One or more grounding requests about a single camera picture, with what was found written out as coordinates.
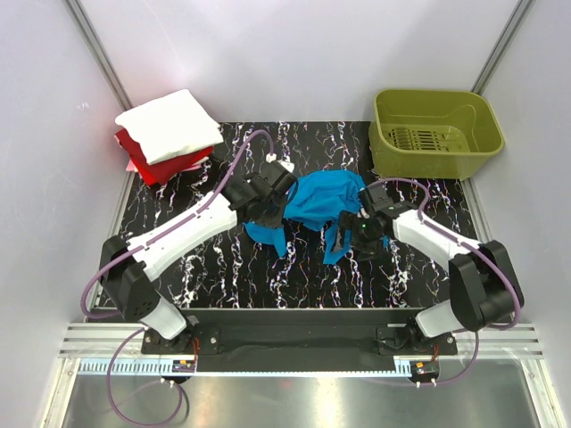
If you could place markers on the right corner aluminium post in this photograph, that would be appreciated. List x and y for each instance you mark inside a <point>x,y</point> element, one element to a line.
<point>502,44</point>

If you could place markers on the folded pink t-shirt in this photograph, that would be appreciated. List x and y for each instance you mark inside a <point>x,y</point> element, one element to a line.
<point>131,167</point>

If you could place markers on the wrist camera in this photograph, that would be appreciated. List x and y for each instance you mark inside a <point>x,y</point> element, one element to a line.
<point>374,199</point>
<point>279,174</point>

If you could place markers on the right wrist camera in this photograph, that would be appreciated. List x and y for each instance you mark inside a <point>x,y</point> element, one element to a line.
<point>374,199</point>

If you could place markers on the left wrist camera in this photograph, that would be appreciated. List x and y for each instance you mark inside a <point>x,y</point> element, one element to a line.
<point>279,174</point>

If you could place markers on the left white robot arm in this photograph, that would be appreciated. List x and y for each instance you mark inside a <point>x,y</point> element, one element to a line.
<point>128,270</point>

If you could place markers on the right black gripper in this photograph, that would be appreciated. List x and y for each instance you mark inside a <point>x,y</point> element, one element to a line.
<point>349,221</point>

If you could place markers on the blue t-shirt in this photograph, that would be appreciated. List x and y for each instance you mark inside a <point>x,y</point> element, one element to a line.
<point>316,201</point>

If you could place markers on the corner aluminium post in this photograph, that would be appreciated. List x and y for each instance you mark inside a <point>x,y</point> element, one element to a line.
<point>95,46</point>
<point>502,44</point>

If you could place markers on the black marble pattern mat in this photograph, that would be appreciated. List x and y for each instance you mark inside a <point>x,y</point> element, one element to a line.
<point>231,271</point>

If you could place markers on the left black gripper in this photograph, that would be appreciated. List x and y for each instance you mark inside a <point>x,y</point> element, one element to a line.
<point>262,221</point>

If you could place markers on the folded white t-shirt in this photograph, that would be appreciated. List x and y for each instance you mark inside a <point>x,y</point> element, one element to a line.
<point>171,126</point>

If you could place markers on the left corner aluminium post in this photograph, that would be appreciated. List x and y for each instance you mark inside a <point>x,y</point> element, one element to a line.
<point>95,46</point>

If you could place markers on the olive green plastic basket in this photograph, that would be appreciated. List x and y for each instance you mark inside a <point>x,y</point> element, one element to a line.
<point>437,134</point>

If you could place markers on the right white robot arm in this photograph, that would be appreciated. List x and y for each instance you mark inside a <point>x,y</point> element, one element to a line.
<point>483,284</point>

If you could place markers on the aluminium frame rail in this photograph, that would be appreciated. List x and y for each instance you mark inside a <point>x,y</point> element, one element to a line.
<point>86,340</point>

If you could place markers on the folded red t-shirt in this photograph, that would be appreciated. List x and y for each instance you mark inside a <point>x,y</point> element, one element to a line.
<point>161,172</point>

